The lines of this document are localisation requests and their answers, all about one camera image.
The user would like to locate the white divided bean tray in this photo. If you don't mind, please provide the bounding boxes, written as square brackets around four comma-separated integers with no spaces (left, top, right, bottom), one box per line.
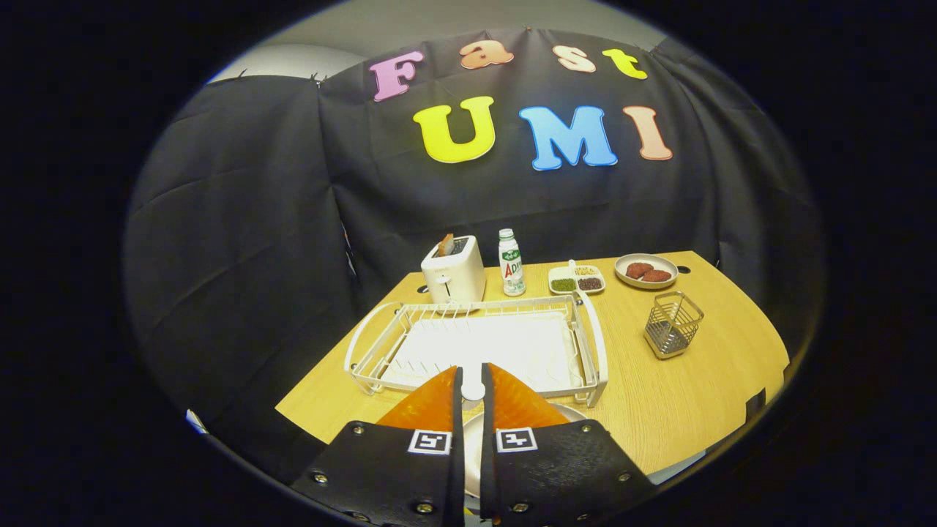
[548,260,606,296]

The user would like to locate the white wire dish rack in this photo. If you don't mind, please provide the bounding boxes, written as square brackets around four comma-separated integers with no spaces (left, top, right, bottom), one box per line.
[344,291,610,408]

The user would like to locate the metal wire basket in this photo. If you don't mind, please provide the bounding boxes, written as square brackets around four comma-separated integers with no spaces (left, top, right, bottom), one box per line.
[643,291,705,360]

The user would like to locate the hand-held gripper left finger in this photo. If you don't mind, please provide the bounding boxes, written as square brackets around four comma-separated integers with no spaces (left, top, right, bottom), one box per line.
[289,364,466,526]

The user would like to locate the white toaster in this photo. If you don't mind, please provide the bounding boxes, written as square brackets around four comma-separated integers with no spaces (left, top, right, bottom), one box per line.
[420,235,487,304]

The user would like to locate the white plate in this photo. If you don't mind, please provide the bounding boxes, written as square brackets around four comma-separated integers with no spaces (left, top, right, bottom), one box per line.
[463,401,590,500]

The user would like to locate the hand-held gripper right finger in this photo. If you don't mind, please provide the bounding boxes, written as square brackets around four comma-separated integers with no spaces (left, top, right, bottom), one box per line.
[479,362,658,526]

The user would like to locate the black backdrop cloth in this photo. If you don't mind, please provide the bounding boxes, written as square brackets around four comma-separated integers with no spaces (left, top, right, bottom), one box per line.
[121,29,824,484]

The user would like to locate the white drink bottle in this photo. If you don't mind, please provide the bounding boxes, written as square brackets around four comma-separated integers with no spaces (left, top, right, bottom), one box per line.
[498,228,526,297]

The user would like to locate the beige plate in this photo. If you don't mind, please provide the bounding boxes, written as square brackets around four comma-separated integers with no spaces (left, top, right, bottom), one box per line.
[614,253,679,291]

